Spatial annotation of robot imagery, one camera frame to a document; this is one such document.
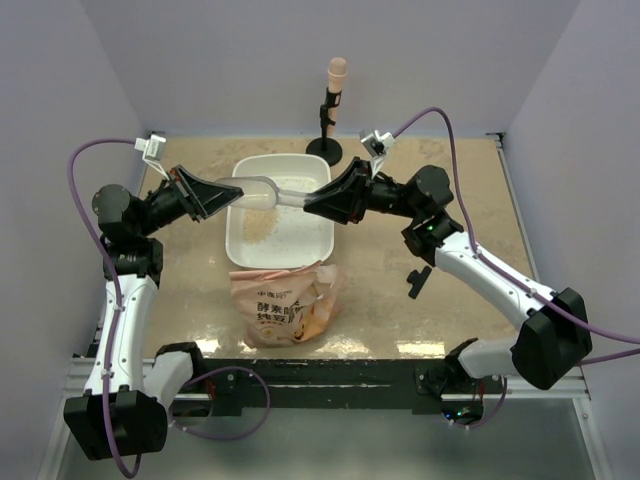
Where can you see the pink cat litter bag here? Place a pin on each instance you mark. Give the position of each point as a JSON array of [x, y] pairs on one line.
[[287, 307]]

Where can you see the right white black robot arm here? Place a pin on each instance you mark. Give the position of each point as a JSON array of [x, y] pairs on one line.
[[552, 326]]

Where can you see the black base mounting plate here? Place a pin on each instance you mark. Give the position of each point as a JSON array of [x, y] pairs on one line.
[[423, 387]]

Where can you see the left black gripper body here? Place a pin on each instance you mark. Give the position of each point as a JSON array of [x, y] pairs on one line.
[[175, 181]]

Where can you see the black stand with beige handle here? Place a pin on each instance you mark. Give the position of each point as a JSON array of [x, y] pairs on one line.
[[325, 146]]

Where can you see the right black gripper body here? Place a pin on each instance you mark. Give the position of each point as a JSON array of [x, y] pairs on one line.
[[361, 198]]

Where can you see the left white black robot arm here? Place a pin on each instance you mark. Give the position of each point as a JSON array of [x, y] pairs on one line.
[[123, 409]]

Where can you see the white plastic litter box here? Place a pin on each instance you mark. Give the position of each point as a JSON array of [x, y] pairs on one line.
[[283, 237]]

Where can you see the clear plastic scoop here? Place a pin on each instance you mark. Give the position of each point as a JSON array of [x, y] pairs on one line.
[[262, 193]]

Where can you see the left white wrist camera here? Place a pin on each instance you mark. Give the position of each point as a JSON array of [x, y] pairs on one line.
[[152, 151]]

